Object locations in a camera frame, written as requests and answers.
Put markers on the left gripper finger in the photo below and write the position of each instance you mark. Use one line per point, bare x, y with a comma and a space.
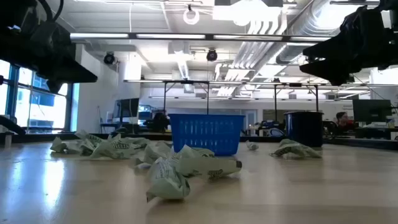
71, 73
57, 87

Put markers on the person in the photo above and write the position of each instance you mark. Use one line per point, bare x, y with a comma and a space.
160, 123
343, 119

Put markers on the black computer monitor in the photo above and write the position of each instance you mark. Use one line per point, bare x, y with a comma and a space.
371, 110
127, 108

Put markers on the large blue-framed window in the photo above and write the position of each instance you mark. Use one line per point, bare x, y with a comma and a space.
31, 105

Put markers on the long ceiling light bar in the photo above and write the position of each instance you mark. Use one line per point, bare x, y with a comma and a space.
171, 36

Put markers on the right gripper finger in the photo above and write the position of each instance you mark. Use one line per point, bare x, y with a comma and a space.
332, 73
332, 48

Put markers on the black diagonal bar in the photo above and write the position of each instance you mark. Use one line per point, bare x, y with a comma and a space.
12, 124

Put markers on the black ceiling camera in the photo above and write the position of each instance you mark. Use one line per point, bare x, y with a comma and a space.
109, 58
211, 55

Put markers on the silver ceiling duct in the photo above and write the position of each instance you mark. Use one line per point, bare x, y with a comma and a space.
308, 28

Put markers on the blue plastic basket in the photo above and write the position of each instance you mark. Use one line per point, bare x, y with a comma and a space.
206, 133

